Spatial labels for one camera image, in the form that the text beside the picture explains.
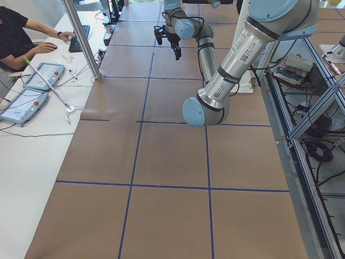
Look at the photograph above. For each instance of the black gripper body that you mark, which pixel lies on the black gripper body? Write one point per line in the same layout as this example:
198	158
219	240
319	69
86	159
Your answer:
172	38

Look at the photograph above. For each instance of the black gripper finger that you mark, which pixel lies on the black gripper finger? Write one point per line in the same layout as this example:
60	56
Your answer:
177	52

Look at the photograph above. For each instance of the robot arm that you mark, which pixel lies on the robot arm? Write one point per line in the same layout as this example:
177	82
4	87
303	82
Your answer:
176	18
265	22

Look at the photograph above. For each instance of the small metal cup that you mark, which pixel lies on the small metal cup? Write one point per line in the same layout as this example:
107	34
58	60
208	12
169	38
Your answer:
109	29

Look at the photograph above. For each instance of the stack of books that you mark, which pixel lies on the stack of books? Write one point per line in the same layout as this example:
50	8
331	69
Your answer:
293	69

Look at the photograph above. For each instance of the metal grabber tool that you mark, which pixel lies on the metal grabber tool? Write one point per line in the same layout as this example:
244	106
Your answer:
69	108

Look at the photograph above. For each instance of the teach pendant upper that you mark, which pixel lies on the teach pendant upper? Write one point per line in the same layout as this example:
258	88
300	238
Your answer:
50	71

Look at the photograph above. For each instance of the teach pendant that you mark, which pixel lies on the teach pendant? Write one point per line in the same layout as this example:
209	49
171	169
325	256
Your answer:
24	106
50	71

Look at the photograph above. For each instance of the brown paper table cover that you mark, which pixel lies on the brown paper table cover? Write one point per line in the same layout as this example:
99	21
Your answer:
137	182

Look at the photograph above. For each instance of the seated person black shirt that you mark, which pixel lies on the seated person black shirt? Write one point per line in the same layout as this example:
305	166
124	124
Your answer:
16	44

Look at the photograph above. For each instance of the teach pendant lower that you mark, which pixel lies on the teach pendant lower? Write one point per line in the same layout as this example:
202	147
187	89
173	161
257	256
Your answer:
24	106

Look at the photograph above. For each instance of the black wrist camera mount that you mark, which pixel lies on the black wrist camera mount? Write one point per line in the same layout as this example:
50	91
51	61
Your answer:
160	33

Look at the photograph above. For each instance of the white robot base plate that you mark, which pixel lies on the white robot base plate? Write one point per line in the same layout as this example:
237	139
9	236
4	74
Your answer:
245	85

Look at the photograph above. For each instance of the grey aluminium post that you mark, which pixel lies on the grey aluminium post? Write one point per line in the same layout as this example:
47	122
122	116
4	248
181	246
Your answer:
76	24

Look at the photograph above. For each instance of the aluminium frame rack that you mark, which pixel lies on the aluminium frame rack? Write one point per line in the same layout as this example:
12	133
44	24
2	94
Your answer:
308	120

